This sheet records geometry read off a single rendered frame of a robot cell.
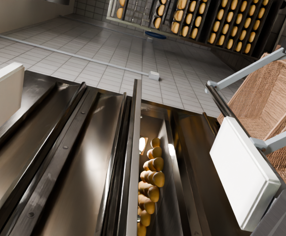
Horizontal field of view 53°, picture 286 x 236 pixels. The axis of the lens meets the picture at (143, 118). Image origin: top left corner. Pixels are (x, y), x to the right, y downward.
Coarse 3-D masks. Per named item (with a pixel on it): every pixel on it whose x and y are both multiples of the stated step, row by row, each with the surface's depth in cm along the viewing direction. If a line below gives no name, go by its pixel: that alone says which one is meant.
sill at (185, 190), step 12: (168, 120) 167; (168, 132) 159; (180, 144) 142; (180, 156) 130; (180, 168) 121; (180, 180) 113; (180, 192) 109; (180, 204) 106; (192, 204) 101; (180, 216) 102; (192, 216) 95; (192, 228) 90
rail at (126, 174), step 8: (136, 80) 171; (136, 88) 156; (128, 128) 110; (128, 136) 104; (128, 144) 98; (128, 152) 93; (128, 160) 89; (128, 168) 85; (128, 176) 81; (128, 184) 78; (128, 192) 75; (120, 200) 72; (120, 208) 69; (120, 216) 66; (120, 224) 64; (120, 232) 62
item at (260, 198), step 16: (224, 128) 18; (240, 128) 17; (224, 144) 17; (240, 144) 15; (224, 160) 17; (240, 160) 15; (256, 160) 14; (224, 176) 16; (240, 176) 14; (256, 176) 13; (272, 176) 12; (240, 192) 14; (256, 192) 13; (272, 192) 12; (240, 208) 14; (256, 208) 13; (240, 224) 13; (256, 224) 13
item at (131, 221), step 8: (136, 96) 144; (136, 104) 134; (136, 112) 125; (136, 120) 117; (136, 128) 110; (136, 136) 104; (136, 144) 99; (136, 152) 94; (136, 160) 90; (136, 168) 86; (136, 176) 82; (136, 184) 78; (136, 192) 75; (128, 200) 72; (136, 200) 72; (128, 208) 69; (136, 208) 70; (128, 216) 67; (136, 216) 67; (128, 224) 65; (136, 224) 65; (128, 232) 62; (136, 232) 63
